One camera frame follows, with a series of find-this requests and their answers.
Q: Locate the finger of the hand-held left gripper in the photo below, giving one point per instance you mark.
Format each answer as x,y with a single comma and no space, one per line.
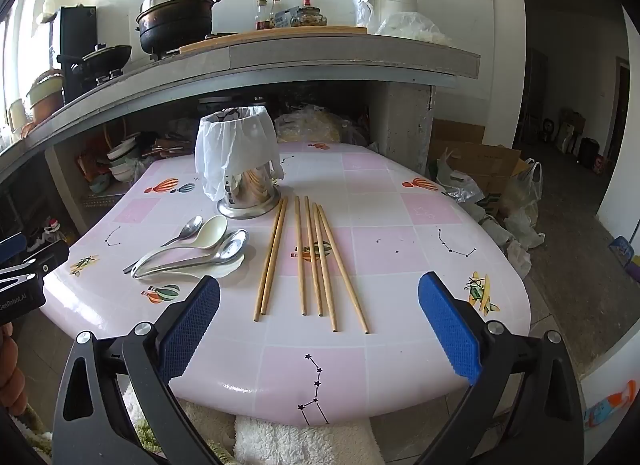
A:
11,246
47,256

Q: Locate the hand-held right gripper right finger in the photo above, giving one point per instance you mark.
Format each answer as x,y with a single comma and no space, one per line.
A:
450,330

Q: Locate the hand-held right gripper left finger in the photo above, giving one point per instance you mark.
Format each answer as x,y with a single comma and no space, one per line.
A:
192,325

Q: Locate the scalloped white ceramic spoon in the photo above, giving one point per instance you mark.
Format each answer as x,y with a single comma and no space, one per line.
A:
225,269

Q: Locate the large metal spoon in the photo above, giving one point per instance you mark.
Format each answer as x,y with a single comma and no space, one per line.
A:
232,245

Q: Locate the round white ceramic spoon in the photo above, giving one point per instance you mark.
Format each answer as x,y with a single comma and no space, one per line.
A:
212,232

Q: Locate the small metal spoon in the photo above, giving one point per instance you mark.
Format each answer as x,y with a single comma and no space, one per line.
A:
191,227

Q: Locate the person's left hand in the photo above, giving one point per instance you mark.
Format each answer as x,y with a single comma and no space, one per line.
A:
12,380

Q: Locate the stack of ceramic bowls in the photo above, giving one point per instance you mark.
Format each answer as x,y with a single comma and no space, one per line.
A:
125,162

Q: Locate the cream kettle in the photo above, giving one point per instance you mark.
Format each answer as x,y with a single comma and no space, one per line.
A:
16,112

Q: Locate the pile of plastic bags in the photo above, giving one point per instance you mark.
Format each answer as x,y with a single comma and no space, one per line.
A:
520,195

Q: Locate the white cartoon print board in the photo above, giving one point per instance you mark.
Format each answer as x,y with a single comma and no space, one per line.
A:
607,405

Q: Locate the cardboard box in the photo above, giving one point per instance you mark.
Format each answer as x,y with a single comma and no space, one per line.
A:
480,155

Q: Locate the gas stove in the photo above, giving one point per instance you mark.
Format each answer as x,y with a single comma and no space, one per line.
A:
109,76

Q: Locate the blue purple plastic object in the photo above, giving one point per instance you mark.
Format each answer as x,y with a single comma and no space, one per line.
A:
622,250

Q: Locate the black wok with lid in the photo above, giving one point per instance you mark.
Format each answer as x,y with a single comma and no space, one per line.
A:
105,57

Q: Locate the tall black box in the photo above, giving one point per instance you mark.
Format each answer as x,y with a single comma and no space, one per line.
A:
75,30

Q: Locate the bag of yellow food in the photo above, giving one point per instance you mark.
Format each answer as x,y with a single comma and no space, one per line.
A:
310,127

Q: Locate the black cooking pot steel lid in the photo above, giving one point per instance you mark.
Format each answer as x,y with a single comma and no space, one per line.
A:
175,25

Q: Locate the large clear plastic bag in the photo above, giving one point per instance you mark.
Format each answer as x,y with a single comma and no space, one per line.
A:
410,27

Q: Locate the red sauce glass bottle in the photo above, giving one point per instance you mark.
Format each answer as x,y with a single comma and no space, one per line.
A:
261,20

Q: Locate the wooden cutting board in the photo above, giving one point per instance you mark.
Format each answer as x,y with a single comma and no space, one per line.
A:
300,30

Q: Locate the blue packet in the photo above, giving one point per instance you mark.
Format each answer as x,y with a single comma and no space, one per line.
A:
285,19

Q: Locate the yellow cap glass bottle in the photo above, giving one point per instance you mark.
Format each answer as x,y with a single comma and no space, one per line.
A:
275,7

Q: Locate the small clear plastic bag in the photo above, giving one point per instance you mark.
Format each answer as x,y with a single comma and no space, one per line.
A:
365,12

